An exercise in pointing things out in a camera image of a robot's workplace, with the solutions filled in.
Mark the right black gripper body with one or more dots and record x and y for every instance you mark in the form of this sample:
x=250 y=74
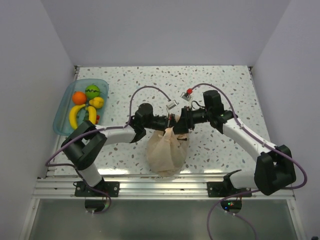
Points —
x=189 y=117

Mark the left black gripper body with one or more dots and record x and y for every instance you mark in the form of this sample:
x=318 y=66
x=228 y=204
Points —
x=163 y=123

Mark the orange plastic bag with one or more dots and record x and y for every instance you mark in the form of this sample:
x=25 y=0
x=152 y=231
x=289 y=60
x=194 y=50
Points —
x=166 y=152

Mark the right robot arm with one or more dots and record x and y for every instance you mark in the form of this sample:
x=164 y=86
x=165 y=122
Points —
x=274 y=169

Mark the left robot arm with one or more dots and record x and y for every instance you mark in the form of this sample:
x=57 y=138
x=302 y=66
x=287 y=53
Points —
x=84 y=144

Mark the fake yellow lemon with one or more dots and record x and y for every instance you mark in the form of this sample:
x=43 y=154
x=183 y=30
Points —
x=97 y=102

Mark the fake yellow banana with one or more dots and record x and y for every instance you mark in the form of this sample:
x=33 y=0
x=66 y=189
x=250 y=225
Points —
x=73 y=115
x=91 y=114

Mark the fake green apple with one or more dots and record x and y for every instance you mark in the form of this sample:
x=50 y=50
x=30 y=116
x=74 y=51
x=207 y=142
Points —
x=92 y=91

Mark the fake orange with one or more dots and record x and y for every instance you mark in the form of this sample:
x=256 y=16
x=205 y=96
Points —
x=79 y=98

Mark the right round controller board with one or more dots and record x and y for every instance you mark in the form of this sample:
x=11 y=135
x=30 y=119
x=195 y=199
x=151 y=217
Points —
x=232 y=206

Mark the round controller board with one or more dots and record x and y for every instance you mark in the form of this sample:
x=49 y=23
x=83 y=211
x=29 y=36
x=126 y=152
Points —
x=232 y=206
x=95 y=206

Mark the blue plastic tray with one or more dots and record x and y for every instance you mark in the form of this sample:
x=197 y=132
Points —
x=61 y=125

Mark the left round controller board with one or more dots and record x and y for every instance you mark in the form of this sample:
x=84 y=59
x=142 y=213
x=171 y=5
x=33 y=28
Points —
x=95 y=206

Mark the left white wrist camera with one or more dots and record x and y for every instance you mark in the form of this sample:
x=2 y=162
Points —
x=171 y=104

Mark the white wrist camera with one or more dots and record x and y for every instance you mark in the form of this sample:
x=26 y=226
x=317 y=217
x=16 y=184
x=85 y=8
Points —
x=187 y=95
x=171 y=104

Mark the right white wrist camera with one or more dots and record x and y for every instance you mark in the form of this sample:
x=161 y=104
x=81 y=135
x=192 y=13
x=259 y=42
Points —
x=187 y=95

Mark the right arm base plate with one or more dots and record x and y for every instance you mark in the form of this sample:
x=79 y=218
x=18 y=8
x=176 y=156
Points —
x=220 y=188

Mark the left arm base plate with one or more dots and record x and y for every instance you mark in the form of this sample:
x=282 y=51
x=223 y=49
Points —
x=102 y=189

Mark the aluminium rail frame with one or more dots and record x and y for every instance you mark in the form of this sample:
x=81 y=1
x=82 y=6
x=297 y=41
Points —
x=184 y=186

